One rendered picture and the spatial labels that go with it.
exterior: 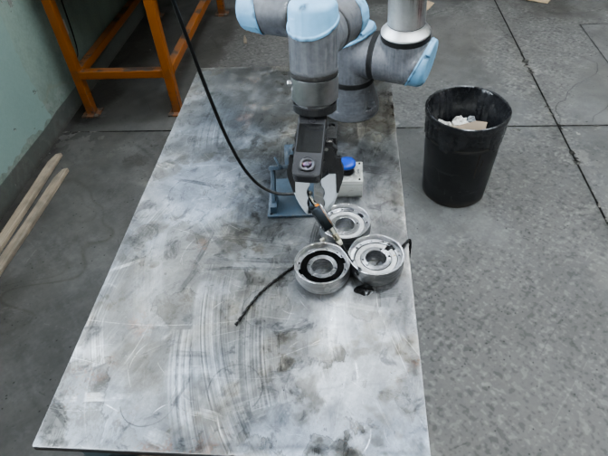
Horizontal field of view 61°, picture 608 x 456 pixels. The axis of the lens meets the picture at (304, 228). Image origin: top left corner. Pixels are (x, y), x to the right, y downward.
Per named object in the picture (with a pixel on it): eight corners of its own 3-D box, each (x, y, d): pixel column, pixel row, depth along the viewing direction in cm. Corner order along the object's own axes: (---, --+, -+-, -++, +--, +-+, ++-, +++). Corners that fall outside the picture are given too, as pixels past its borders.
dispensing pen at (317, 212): (349, 270, 93) (299, 194, 91) (345, 266, 98) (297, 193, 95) (359, 264, 94) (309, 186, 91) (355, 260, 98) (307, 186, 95)
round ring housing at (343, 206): (349, 210, 112) (349, 195, 109) (380, 237, 105) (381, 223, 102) (309, 231, 108) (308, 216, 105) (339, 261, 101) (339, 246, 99)
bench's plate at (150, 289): (430, 470, 74) (432, 464, 73) (36, 451, 80) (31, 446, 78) (388, 69, 159) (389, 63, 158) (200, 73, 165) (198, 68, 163)
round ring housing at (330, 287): (304, 304, 94) (303, 289, 92) (289, 263, 102) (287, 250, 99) (357, 289, 96) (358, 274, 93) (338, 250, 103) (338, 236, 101)
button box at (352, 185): (363, 196, 115) (363, 179, 111) (330, 196, 115) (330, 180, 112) (362, 174, 120) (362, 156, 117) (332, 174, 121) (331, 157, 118)
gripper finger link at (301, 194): (310, 199, 98) (315, 156, 93) (308, 216, 94) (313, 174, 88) (295, 196, 99) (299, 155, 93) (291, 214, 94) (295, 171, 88)
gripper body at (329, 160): (338, 151, 94) (339, 88, 87) (337, 176, 87) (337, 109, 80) (297, 151, 95) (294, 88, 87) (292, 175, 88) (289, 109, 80)
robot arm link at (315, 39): (349, -7, 75) (326, 7, 69) (348, 67, 82) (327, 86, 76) (301, -11, 78) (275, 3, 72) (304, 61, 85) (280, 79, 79)
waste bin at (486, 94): (498, 213, 222) (521, 129, 192) (419, 213, 225) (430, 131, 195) (483, 165, 246) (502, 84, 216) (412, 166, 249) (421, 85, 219)
